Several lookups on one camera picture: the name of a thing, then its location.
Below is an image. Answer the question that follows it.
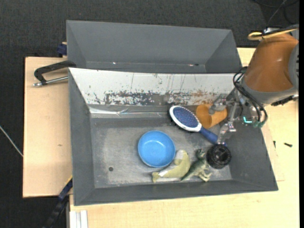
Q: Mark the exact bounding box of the grey metal bin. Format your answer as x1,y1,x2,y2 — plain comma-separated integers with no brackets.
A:
66,19,279,206

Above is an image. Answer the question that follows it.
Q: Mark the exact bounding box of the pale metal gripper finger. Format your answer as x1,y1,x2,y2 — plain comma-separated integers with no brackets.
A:
208,95,229,115
217,122,237,145

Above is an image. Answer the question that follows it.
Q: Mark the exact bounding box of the orange cup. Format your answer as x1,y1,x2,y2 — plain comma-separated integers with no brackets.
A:
196,104,228,130

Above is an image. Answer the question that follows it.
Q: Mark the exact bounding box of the green toy dinosaur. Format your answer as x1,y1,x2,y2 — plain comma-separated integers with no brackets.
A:
180,148,213,183

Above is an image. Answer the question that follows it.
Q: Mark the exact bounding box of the black round ribbed cap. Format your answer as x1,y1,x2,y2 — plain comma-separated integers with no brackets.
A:
206,144,232,169

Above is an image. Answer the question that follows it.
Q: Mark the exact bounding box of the blue bowl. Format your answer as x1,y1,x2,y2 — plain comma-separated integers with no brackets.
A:
137,130,176,168

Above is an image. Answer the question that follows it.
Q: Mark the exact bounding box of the blue and white hairbrush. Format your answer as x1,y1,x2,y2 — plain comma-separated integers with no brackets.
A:
169,105,228,147

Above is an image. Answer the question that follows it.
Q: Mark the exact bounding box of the pale green toy whale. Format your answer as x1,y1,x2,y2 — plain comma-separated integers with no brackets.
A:
152,150,191,183

